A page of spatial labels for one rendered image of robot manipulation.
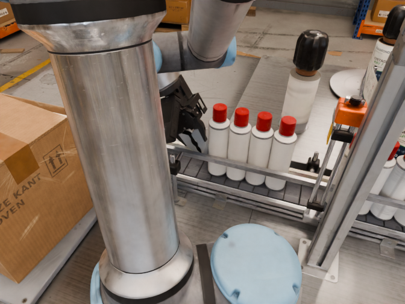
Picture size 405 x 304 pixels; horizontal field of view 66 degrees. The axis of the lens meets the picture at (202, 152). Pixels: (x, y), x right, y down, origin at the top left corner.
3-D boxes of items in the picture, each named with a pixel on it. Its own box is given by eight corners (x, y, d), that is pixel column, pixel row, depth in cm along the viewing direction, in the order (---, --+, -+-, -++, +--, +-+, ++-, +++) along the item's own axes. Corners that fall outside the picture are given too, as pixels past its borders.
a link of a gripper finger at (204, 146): (221, 142, 84) (205, 114, 80) (214, 156, 80) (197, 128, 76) (211, 145, 86) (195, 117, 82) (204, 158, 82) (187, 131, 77)
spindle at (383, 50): (385, 84, 117) (420, 3, 98) (387, 96, 111) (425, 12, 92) (360, 80, 120) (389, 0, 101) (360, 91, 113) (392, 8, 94)
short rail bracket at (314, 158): (312, 181, 88) (323, 149, 80) (311, 189, 86) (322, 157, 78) (301, 178, 89) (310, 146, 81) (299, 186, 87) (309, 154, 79)
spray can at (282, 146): (285, 179, 82) (302, 115, 68) (282, 193, 78) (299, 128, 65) (266, 175, 83) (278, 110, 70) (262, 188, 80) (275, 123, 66)
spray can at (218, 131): (229, 166, 86) (234, 102, 72) (223, 178, 82) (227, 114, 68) (211, 161, 87) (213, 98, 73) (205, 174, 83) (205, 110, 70)
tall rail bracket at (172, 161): (189, 186, 87) (187, 140, 76) (179, 205, 82) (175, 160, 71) (178, 183, 88) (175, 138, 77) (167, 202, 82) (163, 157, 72)
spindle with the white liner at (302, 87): (308, 120, 102) (334, 28, 82) (305, 136, 96) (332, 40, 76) (281, 115, 104) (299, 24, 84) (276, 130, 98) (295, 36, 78)
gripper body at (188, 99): (210, 111, 81) (187, 70, 75) (198, 129, 75) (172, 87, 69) (186, 117, 85) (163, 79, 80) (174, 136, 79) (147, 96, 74)
